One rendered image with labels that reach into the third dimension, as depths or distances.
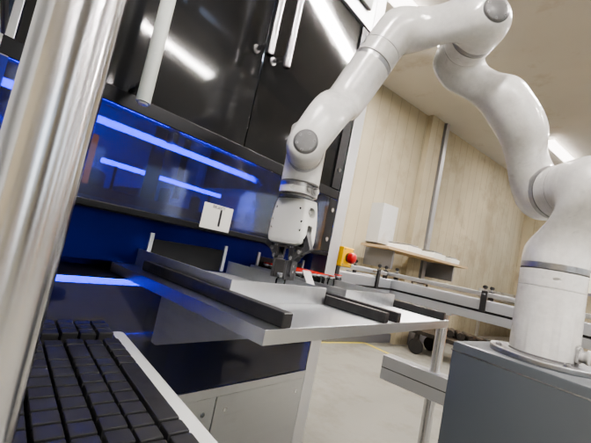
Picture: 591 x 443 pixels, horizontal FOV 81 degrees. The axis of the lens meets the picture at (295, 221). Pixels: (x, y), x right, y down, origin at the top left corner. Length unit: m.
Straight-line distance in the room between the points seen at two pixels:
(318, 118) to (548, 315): 0.59
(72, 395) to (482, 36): 0.85
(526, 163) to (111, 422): 0.88
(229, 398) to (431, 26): 1.01
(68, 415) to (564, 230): 0.83
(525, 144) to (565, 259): 0.25
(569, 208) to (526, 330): 0.26
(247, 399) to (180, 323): 0.42
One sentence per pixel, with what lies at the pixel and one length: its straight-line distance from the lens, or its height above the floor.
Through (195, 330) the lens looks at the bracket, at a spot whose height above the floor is 0.80.
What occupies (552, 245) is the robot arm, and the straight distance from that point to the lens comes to 0.87.
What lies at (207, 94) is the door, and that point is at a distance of 0.87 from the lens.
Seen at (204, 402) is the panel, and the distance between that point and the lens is 0.99.
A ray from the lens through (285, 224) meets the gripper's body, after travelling 0.73.
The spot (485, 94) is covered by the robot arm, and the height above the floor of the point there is 1.40.
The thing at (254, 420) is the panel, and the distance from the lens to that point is 1.15.
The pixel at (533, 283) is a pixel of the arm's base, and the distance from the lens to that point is 0.88.
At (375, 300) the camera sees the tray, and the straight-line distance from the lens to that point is 0.96.
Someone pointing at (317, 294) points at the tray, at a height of 0.90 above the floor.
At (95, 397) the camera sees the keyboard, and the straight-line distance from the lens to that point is 0.36.
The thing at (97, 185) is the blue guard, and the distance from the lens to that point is 0.73.
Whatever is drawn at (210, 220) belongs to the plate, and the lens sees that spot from 0.84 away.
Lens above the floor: 0.98
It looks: 5 degrees up
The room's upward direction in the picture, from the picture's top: 12 degrees clockwise
